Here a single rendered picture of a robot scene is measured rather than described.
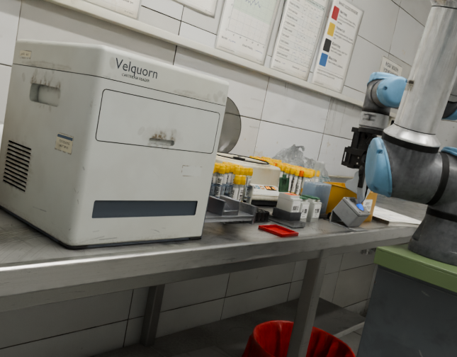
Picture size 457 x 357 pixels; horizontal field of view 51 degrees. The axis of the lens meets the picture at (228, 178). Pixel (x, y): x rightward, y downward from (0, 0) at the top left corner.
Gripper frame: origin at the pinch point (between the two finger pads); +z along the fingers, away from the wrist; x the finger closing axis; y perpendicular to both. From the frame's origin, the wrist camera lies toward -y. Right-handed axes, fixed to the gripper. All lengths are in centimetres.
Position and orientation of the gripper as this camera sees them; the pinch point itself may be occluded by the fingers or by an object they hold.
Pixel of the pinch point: (362, 200)
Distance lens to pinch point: 140.5
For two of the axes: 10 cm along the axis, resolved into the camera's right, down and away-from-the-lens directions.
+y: -7.3, -2.2, 6.4
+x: -6.5, -0.4, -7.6
